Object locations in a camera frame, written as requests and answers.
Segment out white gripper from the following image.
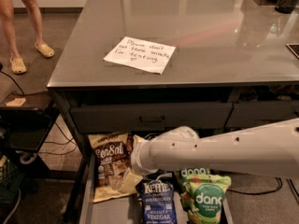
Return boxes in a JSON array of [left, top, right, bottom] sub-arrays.
[[119, 126, 200, 194]]

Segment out brown sea salt chip bag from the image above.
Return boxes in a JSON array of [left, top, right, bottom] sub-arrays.
[[89, 133, 136, 203]]

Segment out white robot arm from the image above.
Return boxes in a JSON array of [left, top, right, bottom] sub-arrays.
[[120, 119, 299, 192]]

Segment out blue Kettle bag front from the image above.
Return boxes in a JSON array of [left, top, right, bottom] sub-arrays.
[[139, 179, 178, 224]]

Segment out top left drawer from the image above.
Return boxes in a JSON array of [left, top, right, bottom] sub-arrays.
[[70, 103, 233, 133]]

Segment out open middle drawer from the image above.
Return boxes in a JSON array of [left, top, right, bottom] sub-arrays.
[[78, 131, 235, 224]]

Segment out green Dang bag middle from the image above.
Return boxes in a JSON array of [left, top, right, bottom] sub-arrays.
[[175, 167, 210, 185]]

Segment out green dang bag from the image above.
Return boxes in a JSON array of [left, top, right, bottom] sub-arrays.
[[175, 167, 210, 185], [181, 175, 232, 224]]

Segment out green Dang bag front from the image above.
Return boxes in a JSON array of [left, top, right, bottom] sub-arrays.
[[181, 175, 232, 224]]

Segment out top right drawer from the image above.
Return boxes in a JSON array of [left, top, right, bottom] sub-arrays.
[[226, 101, 299, 128]]

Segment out grey counter cabinet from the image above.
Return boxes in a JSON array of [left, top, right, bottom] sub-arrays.
[[46, 0, 299, 224]]

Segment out white handwritten paper note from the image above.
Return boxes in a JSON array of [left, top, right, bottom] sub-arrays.
[[104, 36, 176, 75]]

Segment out black side cart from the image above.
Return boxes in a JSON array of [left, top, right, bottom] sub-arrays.
[[0, 92, 59, 177]]

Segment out green plastic crate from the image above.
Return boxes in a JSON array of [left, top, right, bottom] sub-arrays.
[[0, 156, 24, 203]]

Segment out yellow clog right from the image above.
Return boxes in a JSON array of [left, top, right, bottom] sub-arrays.
[[36, 43, 55, 58]]

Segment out yellow clog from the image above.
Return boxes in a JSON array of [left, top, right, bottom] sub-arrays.
[[36, 43, 55, 58], [10, 57, 27, 75]]

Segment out yellow clog left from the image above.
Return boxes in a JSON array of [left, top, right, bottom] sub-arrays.
[[10, 57, 27, 75]]

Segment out person's legs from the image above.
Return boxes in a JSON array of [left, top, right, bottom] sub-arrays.
[[0, 0, 45, 59]]

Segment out black floor cable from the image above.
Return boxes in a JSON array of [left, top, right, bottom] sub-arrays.
[[227, 176, 299, 207]]

